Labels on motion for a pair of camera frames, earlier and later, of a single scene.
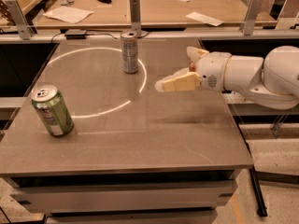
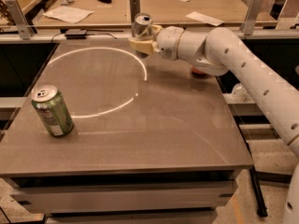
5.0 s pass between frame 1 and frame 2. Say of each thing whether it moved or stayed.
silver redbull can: moved
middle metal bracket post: stayed
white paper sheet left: stayed
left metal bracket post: stayed
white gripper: moved
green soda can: stayed
